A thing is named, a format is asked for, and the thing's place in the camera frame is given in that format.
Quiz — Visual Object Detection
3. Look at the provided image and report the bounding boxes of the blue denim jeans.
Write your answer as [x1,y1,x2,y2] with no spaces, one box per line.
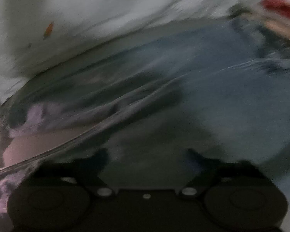
[0,16,290,232]

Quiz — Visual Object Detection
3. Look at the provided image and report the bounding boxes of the red cloth item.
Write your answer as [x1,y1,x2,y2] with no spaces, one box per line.
[260,0,290,19]

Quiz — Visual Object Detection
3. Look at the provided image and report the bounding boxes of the white patterned bed sheet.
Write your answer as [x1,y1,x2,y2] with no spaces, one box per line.
[0,0,257,102]

